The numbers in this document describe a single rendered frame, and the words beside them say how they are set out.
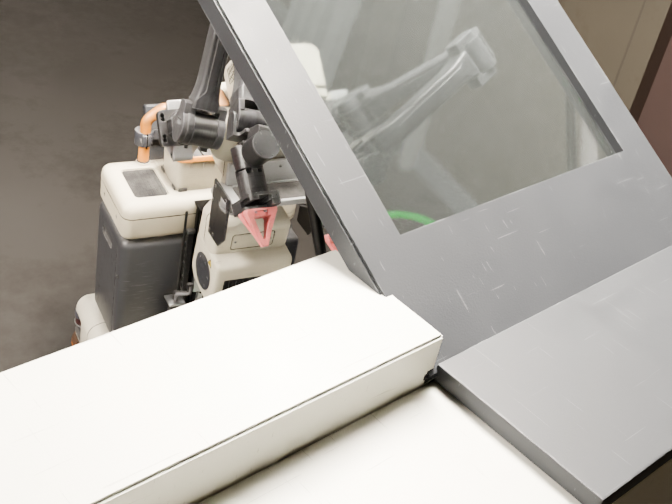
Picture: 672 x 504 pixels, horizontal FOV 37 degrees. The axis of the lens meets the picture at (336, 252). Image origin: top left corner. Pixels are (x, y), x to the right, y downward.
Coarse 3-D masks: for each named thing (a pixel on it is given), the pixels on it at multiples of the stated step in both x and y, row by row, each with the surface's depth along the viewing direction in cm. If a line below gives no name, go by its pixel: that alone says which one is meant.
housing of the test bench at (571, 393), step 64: (576, 320) 149; (640, 320) 152; (448, 384) 135; (512, 384) 135; (576, 384) 137; (640, 384) 140; (320, 448) 123; (384, 448) 125; (448, 448) 127; (512, 448) 129; (576, 448) 127; (640, 448) 129
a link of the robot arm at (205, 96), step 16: (208, 32) 225; (208, 48) 224; (224, 48) 223; (208, 64) 223; (224, 64) 225; (208, 80) 224; (192, 96) 227; (208, 96) 225; (192, 112) 226; (224, 112) 229; (176, 128) 228; (192, 128) 225; (224, 128) 229
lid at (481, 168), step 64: (256, 0) 150; (320, 0) 160; (384, 0) 168; (448, 0) 176; (512, 0) 186; (256, 64) 145; (320, 64) 154; (384, 64) 161; (448, 64) 169; (512, 64) 177; (576, 64) 184; (320, 128) 145; (384, 128) 154; (448, 128) 161; (512, 128) 169; (576, 128) 178; (320, 192) 141; (384, 192) 148; (448, 192) 155; (512, 192) 162; (576, 192) 167; (640, 192) 176; (384, 256) 140; (448, 256) 146; (512, 256) 153; (576, 256) 160; (640, 256) 168; (448, 320) 141; (512, 320) 147
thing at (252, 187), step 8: (256, 168) 197; (240, 176) 197; (248, 176) 197; (256, 176) 197; (264, 176) 199; (240, 184) 198; (248, 184) 197; (256, 184) 197; (264, 184) 198; (240, 192) 198; (248, 192) 197; (256, 192) 194; (264, 192) 195; (272, 192) 195; (240, 200) 197; (248, 200) 196; (256, 200) 198
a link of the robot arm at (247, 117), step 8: (240, 80) 202; (240, 88) 200; (232, 96) 203; (240, 96) 200; (248, 96) 200; (232, 104) 202; (240, 104) 199; (248, 104) 202; (240, 112) 198; (248, 112) 199; (256, 112) 200; (240, 120) 198; (248, 120) 199; (256, 120) 200; (264, 120) 200; (240, 128) 199
